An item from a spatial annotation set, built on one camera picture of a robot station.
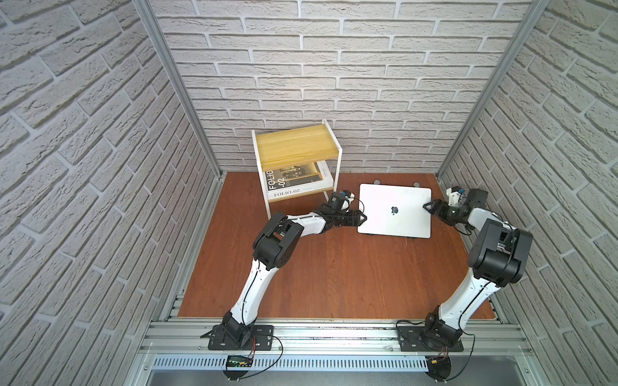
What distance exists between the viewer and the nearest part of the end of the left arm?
2.72 feet

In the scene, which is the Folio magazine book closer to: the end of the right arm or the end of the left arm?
the end of the left arm

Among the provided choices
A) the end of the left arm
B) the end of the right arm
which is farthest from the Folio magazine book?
the end of the right arm

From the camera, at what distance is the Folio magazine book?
90cm

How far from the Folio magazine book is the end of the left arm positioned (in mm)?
85
